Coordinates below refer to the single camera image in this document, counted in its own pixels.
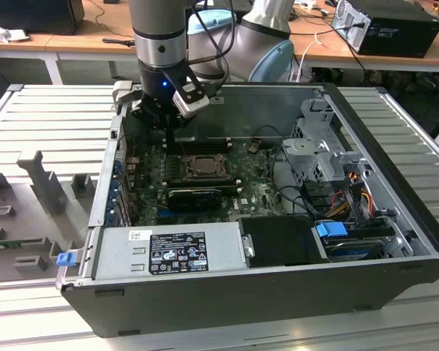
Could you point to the silver power supply unit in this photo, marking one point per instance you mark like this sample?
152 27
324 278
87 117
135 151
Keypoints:
113 256

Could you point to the blue case latch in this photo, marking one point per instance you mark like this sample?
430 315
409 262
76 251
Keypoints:
66 259

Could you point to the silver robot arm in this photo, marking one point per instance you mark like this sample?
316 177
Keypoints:
157 22

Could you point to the large black box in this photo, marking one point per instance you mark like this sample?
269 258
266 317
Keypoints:
33 14

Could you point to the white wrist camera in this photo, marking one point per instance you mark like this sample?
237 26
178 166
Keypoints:
190 104

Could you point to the blue expansion slot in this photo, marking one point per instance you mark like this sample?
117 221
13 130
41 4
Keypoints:
162 213

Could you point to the grey metal drive cage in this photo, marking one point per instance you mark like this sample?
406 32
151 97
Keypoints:
303 153

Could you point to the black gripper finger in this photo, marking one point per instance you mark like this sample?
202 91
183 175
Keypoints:
140 111
172 140

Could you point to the black graphics card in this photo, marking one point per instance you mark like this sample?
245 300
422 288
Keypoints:
194 200

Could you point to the green RAM stick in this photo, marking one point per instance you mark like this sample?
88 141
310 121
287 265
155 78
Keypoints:
11 242

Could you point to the hard disk in blue carrier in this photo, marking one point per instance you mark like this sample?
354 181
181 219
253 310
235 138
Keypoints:
351 250

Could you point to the grey plastic parts rack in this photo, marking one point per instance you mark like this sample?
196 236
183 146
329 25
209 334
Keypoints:
40 183

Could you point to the black open PC case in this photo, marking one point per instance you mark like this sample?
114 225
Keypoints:
241 300

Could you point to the silver square CPU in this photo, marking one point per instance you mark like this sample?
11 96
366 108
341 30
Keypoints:
207 165

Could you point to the black desktop PC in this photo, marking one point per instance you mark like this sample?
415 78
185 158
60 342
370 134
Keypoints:
398 36

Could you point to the grey plastic case latch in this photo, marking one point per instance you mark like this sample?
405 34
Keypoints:
122 91

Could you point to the green motherboard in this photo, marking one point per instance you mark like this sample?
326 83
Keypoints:
256 197

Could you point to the wooden desk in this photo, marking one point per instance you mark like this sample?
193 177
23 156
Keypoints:
38 41
77 44
336 51

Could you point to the crumpled white paper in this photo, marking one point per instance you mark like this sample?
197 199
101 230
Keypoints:
7 34

